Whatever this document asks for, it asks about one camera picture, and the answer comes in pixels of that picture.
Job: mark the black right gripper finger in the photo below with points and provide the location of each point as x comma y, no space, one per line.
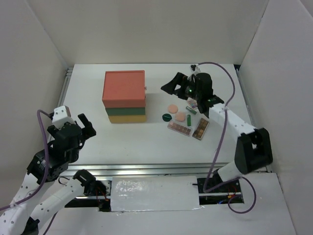
170,87
180,94

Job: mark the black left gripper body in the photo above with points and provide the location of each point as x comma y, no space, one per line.
88,131

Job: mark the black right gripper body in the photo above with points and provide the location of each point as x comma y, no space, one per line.
189,88

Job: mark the small colourful eyeshadow palette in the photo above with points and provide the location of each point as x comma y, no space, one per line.
192,103

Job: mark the round peach powder puff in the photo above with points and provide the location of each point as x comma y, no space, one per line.
173,109

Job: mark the rounded peach makeup sponge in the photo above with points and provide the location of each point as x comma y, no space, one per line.
180,116

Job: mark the green lipstick tube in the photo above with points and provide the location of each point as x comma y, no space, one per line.
188,120

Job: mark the dark green round puff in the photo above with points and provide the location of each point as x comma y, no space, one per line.
166,117

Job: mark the salmon top drawer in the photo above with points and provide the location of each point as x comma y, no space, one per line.
145,88

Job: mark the green drawer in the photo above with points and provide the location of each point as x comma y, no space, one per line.
125,107

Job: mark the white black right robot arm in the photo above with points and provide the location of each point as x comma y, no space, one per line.
253,148

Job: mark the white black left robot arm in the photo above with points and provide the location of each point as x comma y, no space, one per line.
26,213

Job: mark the yellow bottom drawer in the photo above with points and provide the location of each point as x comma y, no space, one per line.
127,119

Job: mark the long pink eyeshadow palette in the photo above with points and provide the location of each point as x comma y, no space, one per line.
185,130

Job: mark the brown gold eyeshadow palette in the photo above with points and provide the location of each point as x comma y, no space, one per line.
200,129

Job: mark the white foil-edged cover plate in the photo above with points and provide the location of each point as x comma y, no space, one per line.
168,193

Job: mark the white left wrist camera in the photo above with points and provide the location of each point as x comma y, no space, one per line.
62,115

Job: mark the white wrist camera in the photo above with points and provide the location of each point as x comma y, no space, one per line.
62,115
194,69

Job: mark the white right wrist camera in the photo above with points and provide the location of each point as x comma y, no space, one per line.
194,69

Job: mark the aluminium left side rail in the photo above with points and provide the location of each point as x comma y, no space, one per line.
64,89

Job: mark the aluminium rail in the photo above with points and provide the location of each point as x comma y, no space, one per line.
135,170
245,96
64,89

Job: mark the three-tier drawer organizer frame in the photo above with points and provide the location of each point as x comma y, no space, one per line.
123,85

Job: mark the aluminium right side rail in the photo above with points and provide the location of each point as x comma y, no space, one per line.
245,96

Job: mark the aluminium front rail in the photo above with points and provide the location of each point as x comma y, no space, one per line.
135,170

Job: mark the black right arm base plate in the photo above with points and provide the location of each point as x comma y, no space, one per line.
232,187

